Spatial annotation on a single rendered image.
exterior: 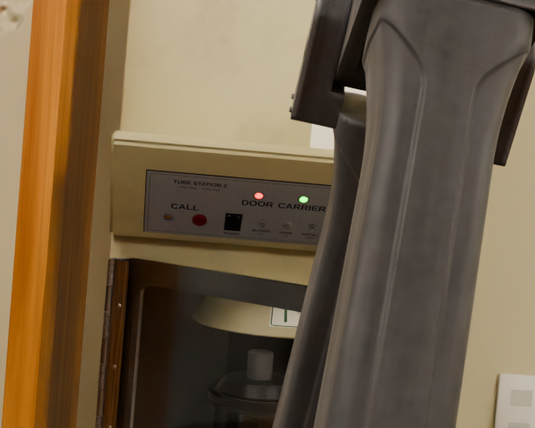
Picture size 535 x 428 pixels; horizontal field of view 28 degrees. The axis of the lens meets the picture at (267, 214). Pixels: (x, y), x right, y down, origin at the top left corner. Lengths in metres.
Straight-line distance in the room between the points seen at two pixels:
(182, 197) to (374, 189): 0.60
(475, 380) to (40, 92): 0.85
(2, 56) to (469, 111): 1.15
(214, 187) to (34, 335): 0.21
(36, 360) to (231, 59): 0.35
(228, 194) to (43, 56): 0.21
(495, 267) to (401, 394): 1.19
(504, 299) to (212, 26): 0.70
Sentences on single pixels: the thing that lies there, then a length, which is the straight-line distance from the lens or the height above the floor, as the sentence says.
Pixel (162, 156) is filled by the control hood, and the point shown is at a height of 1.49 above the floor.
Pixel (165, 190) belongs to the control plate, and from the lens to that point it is 0.99.
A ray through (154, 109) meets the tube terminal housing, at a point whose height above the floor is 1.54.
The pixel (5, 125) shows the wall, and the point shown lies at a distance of 1.51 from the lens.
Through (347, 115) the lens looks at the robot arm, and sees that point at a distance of 0.52.
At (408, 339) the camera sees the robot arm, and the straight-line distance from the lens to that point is 0.38.
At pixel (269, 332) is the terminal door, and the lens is 0.95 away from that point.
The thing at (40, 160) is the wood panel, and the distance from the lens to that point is 0.98.
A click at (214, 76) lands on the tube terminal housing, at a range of 1.07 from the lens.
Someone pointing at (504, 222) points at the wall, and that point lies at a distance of 1.57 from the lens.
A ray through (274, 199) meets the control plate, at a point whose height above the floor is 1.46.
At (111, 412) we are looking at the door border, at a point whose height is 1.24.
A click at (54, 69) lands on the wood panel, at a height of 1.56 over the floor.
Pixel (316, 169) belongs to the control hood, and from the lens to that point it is 0.96.
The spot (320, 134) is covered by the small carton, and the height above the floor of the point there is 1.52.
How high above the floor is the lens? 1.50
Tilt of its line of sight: 3 degrees down
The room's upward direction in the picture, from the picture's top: 5 degrees clockwise
